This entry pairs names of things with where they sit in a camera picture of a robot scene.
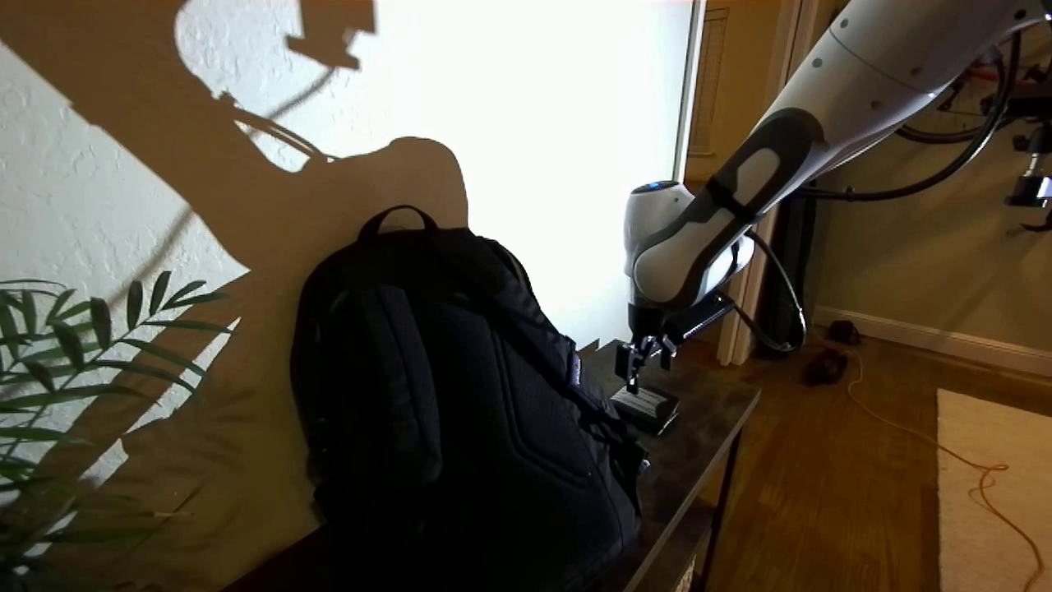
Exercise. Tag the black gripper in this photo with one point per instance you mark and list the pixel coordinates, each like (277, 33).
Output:
(654, 324)

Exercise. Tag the small black box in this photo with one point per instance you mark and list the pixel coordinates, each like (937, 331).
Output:
(647, 409)

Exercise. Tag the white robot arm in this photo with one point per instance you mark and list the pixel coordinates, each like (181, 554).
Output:
(855, 76)

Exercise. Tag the black backpack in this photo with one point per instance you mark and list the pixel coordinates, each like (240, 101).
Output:
(463, 439)

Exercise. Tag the dark wooden table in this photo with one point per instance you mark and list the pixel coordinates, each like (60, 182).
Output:
(725, 494)

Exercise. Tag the small black floor object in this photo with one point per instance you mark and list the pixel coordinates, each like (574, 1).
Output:
(843, 331)
(823, 366)

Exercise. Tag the white baseboard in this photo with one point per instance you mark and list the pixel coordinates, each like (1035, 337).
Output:
(941, 341)

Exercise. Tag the beige floor rug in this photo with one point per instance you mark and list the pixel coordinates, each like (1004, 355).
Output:
(989, 527)

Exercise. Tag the black metal fixture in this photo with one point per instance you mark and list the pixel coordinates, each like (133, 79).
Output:
(1035, 190)

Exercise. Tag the green leafy plant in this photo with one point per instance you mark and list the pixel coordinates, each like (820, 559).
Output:
(67, 349)

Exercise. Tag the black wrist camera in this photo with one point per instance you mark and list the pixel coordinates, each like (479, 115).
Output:
(701, 312)

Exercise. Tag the black upright post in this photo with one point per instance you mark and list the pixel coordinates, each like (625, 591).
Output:
(791, 275)

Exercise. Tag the white door frame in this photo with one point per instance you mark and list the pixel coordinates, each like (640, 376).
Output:
(683, 164)

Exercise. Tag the bicycle with red frame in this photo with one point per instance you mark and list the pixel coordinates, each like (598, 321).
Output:
(931, 131)

